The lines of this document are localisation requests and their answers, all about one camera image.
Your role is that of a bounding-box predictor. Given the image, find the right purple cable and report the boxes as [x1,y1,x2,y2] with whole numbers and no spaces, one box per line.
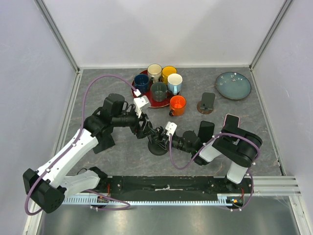
[168,132,260,212]

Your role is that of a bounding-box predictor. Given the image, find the light blue white mug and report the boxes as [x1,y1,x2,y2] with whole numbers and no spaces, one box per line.
[167,73,183,95]

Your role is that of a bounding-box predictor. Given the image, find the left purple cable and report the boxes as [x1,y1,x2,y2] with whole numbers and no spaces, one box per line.
[25,74,140,216]

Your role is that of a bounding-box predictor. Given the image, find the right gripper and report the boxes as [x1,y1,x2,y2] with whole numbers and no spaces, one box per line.
[154,132,193,154]

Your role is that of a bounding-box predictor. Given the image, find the dark blue mug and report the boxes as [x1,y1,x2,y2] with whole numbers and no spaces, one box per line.
[134,74,150,94]

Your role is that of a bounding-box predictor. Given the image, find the cream mug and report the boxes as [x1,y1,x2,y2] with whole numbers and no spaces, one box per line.
[147,64,162,83]

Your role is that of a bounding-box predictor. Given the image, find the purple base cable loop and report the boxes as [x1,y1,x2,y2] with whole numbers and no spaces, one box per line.
[87,189,132,211]

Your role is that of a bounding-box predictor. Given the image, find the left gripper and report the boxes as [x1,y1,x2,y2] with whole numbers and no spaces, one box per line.
[112,107,156,140]

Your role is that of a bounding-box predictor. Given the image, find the slotted cable duct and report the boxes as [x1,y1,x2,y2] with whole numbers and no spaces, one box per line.
[62,193,232,207]

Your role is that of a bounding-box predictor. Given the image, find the black round-base phone stand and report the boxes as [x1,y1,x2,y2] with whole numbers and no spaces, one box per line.
[148,127,168,156]

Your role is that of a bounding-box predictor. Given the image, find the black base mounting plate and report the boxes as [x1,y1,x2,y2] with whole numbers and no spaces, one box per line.
[93,176,252,202]

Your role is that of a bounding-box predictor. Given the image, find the orange mug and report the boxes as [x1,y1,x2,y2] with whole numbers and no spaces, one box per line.
[169,95,186,117]

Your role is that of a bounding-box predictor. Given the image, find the pink case smartphone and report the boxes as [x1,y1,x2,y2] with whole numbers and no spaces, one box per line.
[223,114,240,127]

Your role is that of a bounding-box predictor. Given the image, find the black angled phone stand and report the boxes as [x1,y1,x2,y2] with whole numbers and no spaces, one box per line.
[93,134,115,154]

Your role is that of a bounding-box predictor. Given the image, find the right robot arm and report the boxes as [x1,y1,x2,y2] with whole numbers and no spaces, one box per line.
[149,126,263,193]

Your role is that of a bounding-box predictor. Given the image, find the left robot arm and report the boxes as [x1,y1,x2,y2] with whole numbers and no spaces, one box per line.
[22,94,152,213]

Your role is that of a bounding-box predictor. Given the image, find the grey glass mug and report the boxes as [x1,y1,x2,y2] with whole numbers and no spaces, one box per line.
[150,82,172,102]

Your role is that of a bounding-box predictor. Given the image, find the black phone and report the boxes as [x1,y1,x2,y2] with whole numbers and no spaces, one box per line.
[198,120,215,143]

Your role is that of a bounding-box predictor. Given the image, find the blue ceramic plate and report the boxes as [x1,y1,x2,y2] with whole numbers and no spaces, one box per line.
[215,72,251,100]

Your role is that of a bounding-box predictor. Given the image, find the yellow mug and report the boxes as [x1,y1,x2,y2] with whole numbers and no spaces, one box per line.
[161,66,177,84]

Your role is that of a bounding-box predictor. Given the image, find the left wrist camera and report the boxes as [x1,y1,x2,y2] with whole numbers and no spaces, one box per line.
[133,89,151,118]

